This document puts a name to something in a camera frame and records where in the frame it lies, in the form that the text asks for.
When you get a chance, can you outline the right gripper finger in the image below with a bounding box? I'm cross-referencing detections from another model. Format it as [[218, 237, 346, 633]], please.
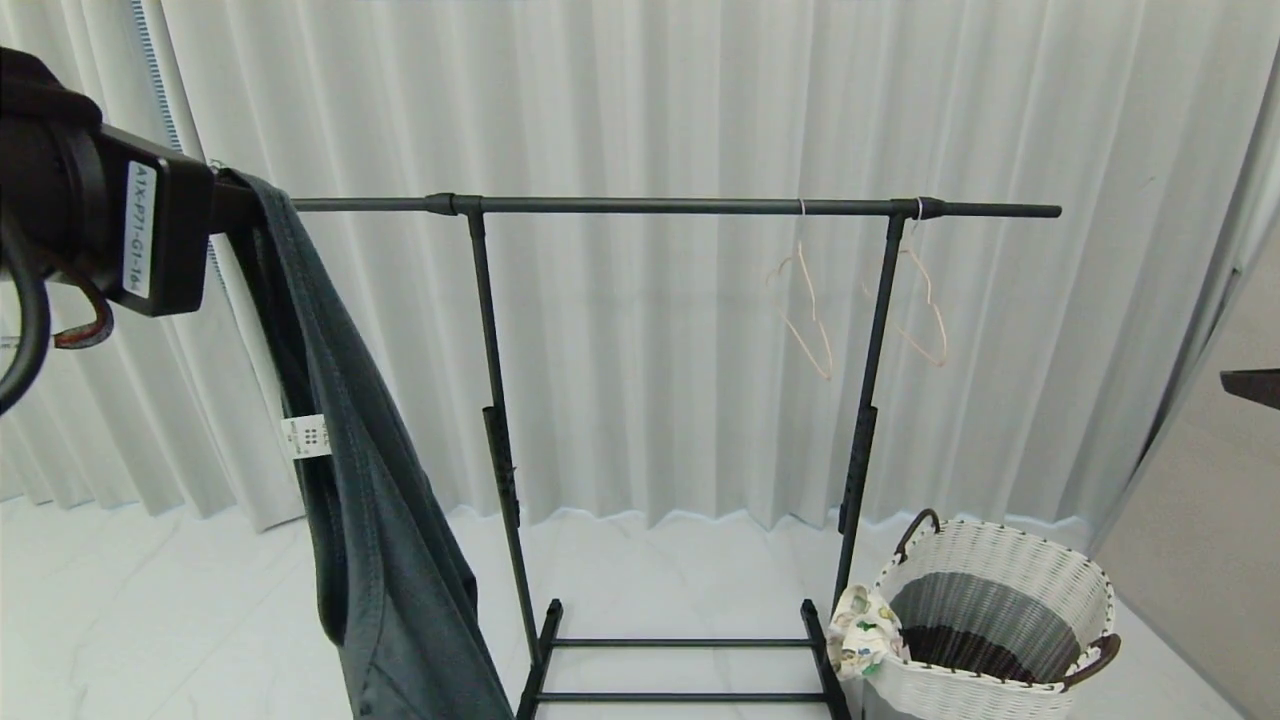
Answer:
[[1220, 368, 1280, 411]]

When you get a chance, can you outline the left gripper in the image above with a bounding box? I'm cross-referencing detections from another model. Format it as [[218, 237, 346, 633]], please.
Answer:
[[0, 122, 217, 319]]

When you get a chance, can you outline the pink clothes hanger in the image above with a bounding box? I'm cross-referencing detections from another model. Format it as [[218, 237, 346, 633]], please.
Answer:
[[765, 200, 836, 382], [862, 200, 949, 369]]

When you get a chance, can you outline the dark grey sleeveless top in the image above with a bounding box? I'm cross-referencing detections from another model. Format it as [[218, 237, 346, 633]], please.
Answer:
[[215, 168, 517, 720]]

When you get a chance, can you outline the white laundry basket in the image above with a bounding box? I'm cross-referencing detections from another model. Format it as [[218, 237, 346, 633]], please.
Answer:
[[862, 508, 1123, 720]]

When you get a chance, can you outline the black clothes rack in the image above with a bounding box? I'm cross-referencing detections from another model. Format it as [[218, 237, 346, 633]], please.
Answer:
[[290, 193, 1063, 720]]

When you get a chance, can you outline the cream printed garment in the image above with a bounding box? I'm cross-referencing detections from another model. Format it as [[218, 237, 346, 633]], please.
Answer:
[[828, 583, 913, 683]]

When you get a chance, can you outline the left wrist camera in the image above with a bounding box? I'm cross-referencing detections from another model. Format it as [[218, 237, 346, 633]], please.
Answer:
[[0, 45, 104, 128]]

